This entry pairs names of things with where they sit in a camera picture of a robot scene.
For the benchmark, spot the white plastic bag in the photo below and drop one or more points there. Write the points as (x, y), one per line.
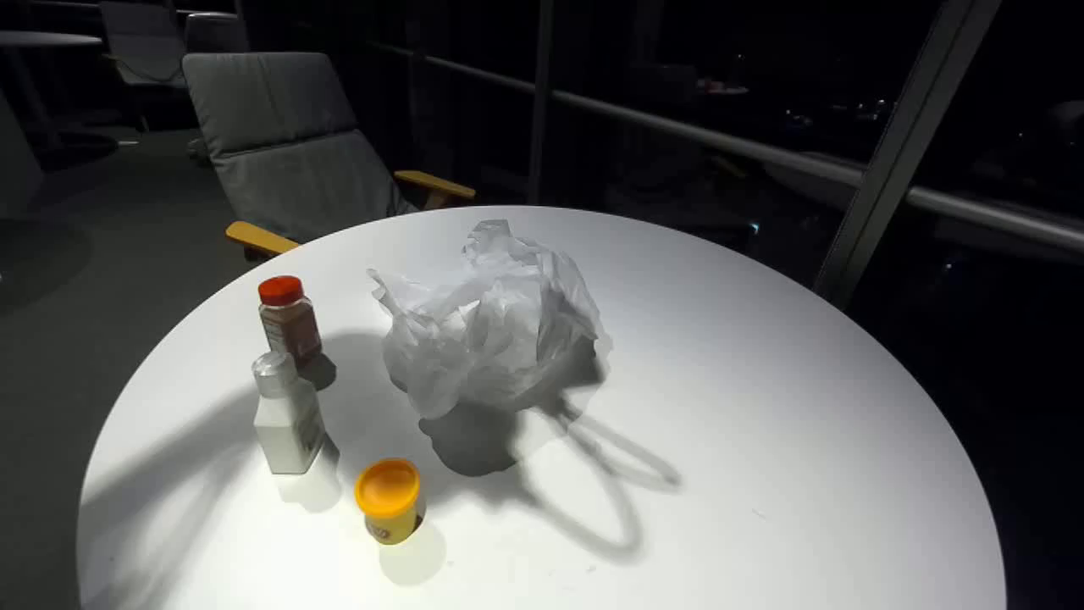
(484, 328)

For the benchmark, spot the small yellow lidded container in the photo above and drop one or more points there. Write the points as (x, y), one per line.
(392, 493)

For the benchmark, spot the grey metal railing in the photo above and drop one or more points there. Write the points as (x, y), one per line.
(734, 139)

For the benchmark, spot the grey cushioned wooden armchair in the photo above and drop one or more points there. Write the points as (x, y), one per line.
(283, 138)

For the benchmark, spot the round dark side table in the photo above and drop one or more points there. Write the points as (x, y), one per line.
(46, 40)

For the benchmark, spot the dark thin window post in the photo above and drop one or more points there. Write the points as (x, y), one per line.
(544, 104)

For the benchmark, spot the light grey window post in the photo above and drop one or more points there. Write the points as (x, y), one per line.
(903, 148)

